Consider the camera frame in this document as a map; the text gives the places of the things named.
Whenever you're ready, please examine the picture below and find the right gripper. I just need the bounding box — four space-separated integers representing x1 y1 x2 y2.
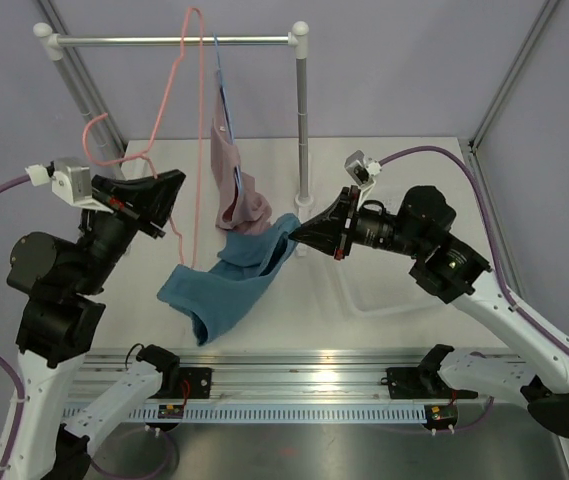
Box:
291 186 427 260

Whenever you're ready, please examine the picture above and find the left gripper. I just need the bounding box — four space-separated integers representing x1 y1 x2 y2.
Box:
73 169 187 294

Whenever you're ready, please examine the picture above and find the teal tank top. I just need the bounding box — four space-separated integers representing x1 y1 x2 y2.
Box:
157 213 301 346

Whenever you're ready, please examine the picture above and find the pink wire hanger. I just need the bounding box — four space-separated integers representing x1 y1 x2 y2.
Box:
81 5 206 269

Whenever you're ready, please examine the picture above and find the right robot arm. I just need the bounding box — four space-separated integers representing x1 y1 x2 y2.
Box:
290 185 569 438

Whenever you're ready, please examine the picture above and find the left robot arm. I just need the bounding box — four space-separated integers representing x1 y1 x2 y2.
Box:
0 169 186 479

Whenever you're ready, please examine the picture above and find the mauve tank top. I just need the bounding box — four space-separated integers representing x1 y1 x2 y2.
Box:
210 75 272 235

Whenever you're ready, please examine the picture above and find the white plastic basket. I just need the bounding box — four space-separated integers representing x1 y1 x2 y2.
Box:
313 183 449 317

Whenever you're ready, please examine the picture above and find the metal clothes rack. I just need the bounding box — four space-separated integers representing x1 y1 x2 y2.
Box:
32 20 323 259

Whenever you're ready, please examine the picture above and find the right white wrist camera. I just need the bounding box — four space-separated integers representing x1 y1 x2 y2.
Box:
344 150 382 207

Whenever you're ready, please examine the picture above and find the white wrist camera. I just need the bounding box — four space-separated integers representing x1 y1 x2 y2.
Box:
25 157 111 212
344 150 382 207

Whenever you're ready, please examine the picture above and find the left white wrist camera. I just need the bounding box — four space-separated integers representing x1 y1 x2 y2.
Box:
25 157 111 212

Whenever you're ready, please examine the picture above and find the blue wire hanger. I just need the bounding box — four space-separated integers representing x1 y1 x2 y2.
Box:
213 35 243 194

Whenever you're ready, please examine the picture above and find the left aluminium frame post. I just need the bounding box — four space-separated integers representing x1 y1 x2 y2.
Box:
33 0 127 155

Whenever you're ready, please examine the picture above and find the aluminium frame post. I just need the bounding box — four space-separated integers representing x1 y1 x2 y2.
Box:
33 0 127 155
468 0 563 154

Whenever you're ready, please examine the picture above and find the aluminium mounting rail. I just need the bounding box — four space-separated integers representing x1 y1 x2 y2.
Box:
71 348 520 401

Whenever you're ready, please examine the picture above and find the right aluminium frame post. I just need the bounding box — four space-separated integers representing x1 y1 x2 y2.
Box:
468 0 563 154

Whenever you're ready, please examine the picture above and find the white slotted cable duct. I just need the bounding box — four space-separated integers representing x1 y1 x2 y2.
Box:
63 405 428 424

